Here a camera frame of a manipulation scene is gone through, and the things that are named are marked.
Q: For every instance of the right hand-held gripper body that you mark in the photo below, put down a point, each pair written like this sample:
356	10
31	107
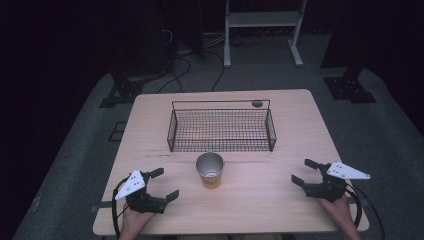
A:
328	190

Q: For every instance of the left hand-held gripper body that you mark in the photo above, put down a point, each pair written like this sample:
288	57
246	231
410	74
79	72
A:
141	200

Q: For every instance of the person's left hand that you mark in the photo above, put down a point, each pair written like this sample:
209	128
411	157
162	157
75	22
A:
133	221

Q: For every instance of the person's right hand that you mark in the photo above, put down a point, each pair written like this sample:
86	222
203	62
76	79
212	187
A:
343	213

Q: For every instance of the orange paper cup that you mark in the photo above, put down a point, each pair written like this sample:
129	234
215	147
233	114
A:
210	173

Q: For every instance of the small dark round object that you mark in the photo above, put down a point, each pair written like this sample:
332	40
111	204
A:
257	103

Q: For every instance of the black stand base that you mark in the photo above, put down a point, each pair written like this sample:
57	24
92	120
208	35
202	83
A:
348	88
125	90

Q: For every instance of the white metal stand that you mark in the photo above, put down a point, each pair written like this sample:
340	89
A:
263	19

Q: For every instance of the black square floor frame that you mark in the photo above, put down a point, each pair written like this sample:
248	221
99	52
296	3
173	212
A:
116	131

